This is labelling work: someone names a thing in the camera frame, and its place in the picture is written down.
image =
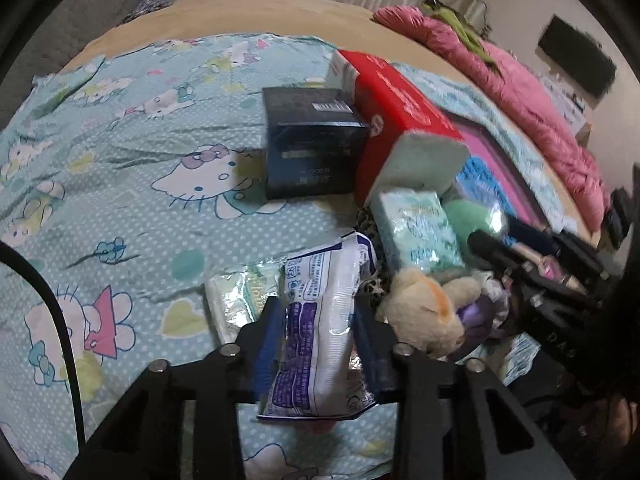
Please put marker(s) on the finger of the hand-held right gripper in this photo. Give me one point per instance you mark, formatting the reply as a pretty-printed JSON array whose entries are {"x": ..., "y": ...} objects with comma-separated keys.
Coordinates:
[
  {"x": 487, "y": 247},
  {"x": 575, "y": 257}
]

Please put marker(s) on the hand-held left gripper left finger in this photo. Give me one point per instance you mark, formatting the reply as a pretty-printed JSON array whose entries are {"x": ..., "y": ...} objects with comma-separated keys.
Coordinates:
[{"x": 267, "y": 345}]

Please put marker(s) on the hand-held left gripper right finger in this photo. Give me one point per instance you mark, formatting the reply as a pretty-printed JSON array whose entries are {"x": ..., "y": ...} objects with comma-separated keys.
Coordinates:
[{"x": 372, "y": 352}]

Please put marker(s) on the pink plush doll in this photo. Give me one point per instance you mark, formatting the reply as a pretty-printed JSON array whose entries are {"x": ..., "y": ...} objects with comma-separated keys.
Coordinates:
[{"x": 531, "y": 255}]

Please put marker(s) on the white purple plastic packet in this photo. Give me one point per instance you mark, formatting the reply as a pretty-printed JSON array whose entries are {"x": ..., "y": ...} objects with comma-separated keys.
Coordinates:
[{"x": 320, "y": 320}]

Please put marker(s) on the small white-green tissue pack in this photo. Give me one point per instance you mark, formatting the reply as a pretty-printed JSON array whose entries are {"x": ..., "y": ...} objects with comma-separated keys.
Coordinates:
[{"x": 235, "y": 295}]

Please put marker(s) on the beige plush toy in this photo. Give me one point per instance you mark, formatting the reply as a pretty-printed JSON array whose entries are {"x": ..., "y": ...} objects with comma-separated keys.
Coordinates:
[{"x": 425, "y": 305}]

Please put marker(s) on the pink-lined rectangular tray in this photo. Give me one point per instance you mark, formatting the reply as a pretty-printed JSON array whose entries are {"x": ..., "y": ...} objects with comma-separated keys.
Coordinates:
[{"x": 500, "y": 160}]

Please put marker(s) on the green makeup sponge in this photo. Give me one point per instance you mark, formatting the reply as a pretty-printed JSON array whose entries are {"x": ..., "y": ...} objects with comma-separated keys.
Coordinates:
[{"x": 465, "y": 215}]

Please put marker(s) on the leopard print scrunchie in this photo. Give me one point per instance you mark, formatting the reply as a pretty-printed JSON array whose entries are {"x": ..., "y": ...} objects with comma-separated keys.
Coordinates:
[{"x": 371, "y": 287}]

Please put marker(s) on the purple satin scrunchie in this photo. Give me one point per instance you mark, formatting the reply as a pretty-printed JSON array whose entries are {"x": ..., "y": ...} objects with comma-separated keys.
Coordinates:
[{"x": 470, "y": 315}]

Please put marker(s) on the green tissue pack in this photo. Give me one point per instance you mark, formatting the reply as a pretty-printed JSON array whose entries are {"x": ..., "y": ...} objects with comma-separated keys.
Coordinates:
[{"x": 415, "y": 232}]

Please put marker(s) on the pink quilt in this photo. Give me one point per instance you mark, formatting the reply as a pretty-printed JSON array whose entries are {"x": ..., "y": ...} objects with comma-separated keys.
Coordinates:
[{"x": 525, "y": 110}]

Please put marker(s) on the white drawer cabinet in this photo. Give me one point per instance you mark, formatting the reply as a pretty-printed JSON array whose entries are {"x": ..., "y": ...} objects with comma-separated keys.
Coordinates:
[{"x": 570, "y": 105}]

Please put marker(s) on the red tissue pack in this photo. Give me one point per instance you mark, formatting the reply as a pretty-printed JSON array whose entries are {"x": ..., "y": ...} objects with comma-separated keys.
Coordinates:
[{"x": 400, "y": 110}]

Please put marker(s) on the black television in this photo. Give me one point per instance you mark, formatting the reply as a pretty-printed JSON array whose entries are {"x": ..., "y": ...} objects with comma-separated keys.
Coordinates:
[{"x": 575, "y": 60}]

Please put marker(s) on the dark blue box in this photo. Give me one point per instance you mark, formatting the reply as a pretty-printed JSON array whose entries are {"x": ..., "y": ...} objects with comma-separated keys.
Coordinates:
[{"x": 310, "y": 145}]

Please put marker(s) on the green cloth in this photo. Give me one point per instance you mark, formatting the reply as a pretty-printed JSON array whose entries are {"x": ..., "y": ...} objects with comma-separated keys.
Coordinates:
[{"x": 465, "y": 30}]

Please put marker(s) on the cartoon cat printed blanket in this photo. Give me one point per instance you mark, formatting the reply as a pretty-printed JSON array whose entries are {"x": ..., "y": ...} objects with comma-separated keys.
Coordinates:
[{"x": 125, "y": 170}]

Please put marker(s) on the beige round bed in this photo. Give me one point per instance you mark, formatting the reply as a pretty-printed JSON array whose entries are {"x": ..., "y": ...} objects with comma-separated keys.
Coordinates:
[{"x": 250, "y": 15}]

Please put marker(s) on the dark patterned pillow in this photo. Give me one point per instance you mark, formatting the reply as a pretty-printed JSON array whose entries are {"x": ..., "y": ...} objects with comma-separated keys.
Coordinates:
[{"x": 147, "y": 7}]

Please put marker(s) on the grey quilted headboard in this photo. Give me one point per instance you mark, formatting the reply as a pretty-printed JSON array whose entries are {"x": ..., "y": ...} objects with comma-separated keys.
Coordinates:
[{"x": 65, "y": 20}]

